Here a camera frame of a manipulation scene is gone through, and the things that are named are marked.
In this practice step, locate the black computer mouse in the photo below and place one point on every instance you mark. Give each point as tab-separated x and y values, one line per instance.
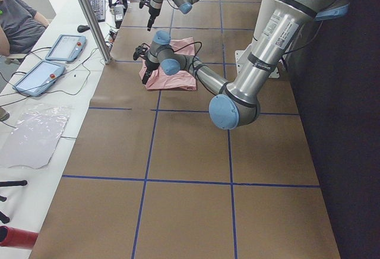
82	28

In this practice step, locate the clear plastic bag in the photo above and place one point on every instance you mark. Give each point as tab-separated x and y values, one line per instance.
33	141

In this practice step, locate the black keyboard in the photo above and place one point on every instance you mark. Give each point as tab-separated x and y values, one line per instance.
99	9

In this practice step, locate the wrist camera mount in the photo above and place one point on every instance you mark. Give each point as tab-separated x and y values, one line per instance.
140	52
144	3

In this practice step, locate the lower teach pendant tablet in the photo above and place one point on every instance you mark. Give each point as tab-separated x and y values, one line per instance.
39	78

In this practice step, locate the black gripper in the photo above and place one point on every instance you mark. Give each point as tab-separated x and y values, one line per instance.
148	66
152	12

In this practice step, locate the upper teach pendant tablet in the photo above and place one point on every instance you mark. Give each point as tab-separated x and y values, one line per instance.
67	48

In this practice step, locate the seated person grey shirt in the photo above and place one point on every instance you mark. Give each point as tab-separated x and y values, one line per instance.
21	27

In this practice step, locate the red cylinder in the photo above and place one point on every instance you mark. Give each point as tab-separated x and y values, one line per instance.
18	238

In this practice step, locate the pink Snoopy t-shirt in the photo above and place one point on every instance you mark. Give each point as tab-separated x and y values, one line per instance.
181	80

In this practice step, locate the teach pendant tablet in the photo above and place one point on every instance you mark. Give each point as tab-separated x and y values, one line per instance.
39	78
67	48

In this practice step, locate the aluminium frame post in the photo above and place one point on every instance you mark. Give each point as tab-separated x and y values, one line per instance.
95	29

